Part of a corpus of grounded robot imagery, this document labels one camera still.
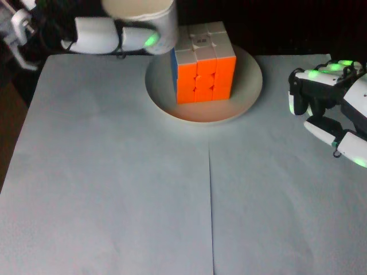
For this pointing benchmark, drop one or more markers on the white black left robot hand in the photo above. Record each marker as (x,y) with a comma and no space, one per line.
(94,35)

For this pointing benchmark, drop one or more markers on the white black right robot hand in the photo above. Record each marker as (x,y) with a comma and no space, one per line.
(355,94)

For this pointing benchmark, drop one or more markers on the white paper cup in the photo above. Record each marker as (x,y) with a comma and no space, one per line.
(166,25)

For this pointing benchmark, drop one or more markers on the Rubik's cube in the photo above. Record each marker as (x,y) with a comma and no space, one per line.
(206,77)

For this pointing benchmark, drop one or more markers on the round white plate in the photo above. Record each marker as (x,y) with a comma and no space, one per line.
(246,86)

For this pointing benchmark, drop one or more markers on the white paper sheet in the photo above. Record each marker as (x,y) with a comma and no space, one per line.
(114,186)
(286,215)

